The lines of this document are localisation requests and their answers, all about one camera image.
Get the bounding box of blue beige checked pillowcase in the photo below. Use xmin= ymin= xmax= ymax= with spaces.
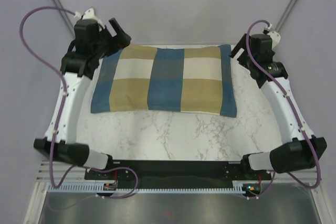
xmin=90 ymin=45 xmax=237 ymax=118

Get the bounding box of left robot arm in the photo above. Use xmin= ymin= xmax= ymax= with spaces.
xmin=34 ymin=17 xmax=131 ymax=179

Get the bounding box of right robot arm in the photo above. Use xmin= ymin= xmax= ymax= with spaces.
xmin=229 ymin=31 xmax=327 ymax=179

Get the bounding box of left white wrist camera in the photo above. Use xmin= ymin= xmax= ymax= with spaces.
xmin=74 ymin=8 xmax=103 ymax=26

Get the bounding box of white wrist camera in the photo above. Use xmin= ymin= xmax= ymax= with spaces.
xmin=74 ymin=8 xmax=103 ymax=26
xmin=263 ymin=24 xmax=281 ymax=49

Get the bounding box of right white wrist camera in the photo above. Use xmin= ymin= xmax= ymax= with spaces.
xmin=263 ymin=24 xmax=281 ymax=49

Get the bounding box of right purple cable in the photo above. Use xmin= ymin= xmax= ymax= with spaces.
xmin=246 ymin=19 xmax=322 ymax=201

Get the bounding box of purple cable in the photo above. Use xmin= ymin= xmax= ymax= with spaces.
xmin=246 ymin=19 xmax=322 ymax=201
xmin=19 ymin=6 xmax=140 ymax=211

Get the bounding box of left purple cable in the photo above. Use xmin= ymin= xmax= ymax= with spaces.
xmin=19 ymin=6 xmax=140 ymax=211

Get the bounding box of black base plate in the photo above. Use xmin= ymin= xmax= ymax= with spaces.
xmin=83 ymin=159 xmax=274 ymax=189

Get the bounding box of white slotted cable duct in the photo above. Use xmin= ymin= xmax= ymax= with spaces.
xmin=46 ymin=182 xmax=260 ymax=194

